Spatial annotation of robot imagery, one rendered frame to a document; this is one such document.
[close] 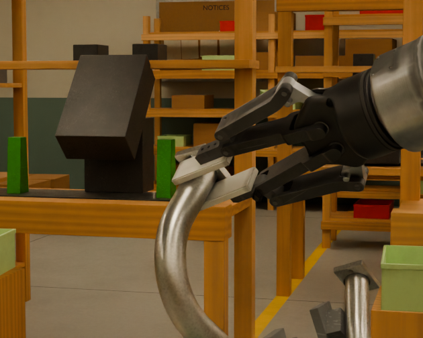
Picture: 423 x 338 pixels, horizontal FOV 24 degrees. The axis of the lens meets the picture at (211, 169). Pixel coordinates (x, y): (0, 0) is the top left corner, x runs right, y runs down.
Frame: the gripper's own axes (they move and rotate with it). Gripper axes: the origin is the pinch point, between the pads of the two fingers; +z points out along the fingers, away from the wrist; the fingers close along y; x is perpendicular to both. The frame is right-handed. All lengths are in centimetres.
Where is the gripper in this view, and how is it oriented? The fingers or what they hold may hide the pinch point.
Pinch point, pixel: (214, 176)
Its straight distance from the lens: 95.8
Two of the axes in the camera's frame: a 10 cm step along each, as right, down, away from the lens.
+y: -5.9, -7.0, -4.0
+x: -2.9, 6.5, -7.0
